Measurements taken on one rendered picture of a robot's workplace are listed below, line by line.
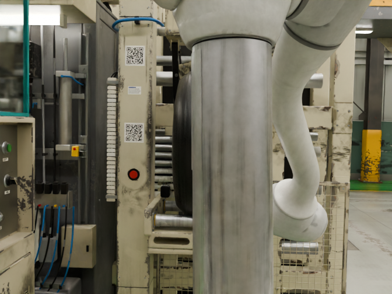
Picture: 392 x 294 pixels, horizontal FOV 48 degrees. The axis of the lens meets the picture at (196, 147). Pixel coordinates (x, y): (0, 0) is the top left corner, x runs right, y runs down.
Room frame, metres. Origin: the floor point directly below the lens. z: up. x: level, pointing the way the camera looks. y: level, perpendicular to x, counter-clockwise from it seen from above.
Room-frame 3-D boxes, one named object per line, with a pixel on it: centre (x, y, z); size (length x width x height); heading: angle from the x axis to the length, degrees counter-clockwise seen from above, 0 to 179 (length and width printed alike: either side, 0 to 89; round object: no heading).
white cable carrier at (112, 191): (1.71, 0.32, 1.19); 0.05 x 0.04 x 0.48; 177
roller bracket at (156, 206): (1.75, 0.15, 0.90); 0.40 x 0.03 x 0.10; 177
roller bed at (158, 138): (2.13, 0.18, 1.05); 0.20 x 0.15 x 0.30; 87
